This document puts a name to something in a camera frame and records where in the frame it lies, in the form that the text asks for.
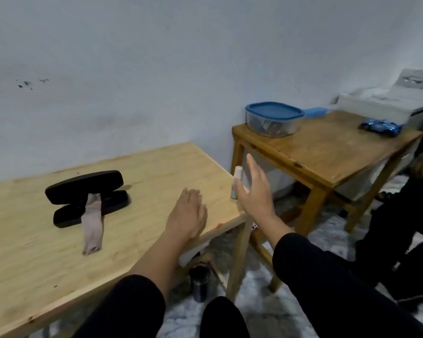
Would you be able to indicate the black open glasses case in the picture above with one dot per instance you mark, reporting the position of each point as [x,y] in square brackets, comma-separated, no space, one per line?
[84,183]

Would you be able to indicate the flat blue plastic lid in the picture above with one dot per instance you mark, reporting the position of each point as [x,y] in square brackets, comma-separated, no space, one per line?
[315,112]

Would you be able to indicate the grey cleaning cloth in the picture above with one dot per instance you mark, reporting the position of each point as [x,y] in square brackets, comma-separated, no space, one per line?
[92,225]

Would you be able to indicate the person's left hand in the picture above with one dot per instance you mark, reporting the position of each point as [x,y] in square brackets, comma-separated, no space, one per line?
[186,216]

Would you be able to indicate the dark wooden table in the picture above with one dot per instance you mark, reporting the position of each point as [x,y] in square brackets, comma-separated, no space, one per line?
[331,147]

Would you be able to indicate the white cardboard box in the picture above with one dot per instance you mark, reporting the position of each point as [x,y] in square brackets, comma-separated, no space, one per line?
[384,102]

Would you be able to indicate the person's right forearm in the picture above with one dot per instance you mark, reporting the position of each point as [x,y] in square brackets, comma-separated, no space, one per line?
[324,278]

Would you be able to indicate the clear container with blue lid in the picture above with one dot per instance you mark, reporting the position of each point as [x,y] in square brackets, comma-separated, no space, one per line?
[273,119]

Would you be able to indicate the person's left forearm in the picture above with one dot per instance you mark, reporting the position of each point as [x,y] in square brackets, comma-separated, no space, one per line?
[155,263]

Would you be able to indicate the dark metal tumbler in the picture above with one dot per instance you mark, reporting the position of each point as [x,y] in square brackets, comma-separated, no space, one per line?
[200,283]

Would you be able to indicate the person's left fingers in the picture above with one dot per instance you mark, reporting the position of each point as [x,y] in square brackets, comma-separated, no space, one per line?
[192,198]

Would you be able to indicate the light wooden table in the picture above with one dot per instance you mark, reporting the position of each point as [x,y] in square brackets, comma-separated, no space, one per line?
[38,271]

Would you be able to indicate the person's right hand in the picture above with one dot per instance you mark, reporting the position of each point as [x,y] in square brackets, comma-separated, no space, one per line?
[257,197]

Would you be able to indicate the person's right thumb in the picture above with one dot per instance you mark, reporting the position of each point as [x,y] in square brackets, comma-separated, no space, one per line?
[241,192]

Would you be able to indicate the blue toy car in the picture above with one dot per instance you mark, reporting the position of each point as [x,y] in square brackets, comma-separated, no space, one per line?
[380,126]

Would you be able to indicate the person's leg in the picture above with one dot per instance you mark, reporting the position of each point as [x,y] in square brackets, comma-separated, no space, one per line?
[224,320]

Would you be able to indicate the small white bottle coloured label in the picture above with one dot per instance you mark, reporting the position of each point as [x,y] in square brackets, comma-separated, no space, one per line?
[235,188]

